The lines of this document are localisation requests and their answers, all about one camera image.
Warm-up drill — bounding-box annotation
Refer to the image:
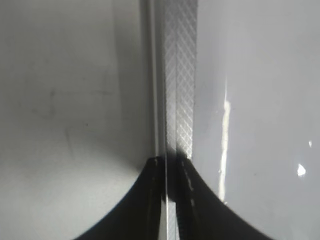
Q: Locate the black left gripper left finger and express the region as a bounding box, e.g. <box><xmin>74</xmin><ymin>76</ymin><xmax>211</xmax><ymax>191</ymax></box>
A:
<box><xmin>77</xmin><ymin>156</ymin><xmax>165</xmax><ymax>240</ymax></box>

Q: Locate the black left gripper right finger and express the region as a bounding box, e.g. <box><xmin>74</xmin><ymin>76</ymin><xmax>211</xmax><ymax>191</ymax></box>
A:
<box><xmin>168</xmin><ymin>157</ymin><xmax>264</xmax><ymax>240</ymax></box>

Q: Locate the whiteboard with aluminium frame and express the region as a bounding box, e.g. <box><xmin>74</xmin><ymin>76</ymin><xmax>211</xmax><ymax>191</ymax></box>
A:
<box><xmin>148</xmin><ymin>0</ymin><xmax>320</xmax><ymax>240</ymax></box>

